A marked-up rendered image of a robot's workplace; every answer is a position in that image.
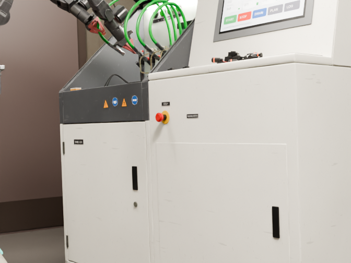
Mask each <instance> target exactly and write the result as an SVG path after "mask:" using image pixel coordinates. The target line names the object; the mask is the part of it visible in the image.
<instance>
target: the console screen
mask: <svg viewBox="0 0 351 263"><path fill-rule="evenodd" d="M313 6H314V0H219V1H218V8H217V16H216V23H215V31H214V39H213V42H218V41H224V40H229V39H235V38H240V37H246V36H250V35H255V34H261V33H266V32H272V31H277V30H283V29H289V28H294V27H300V26H305V25H310V24H312V15H313Z"/></svg>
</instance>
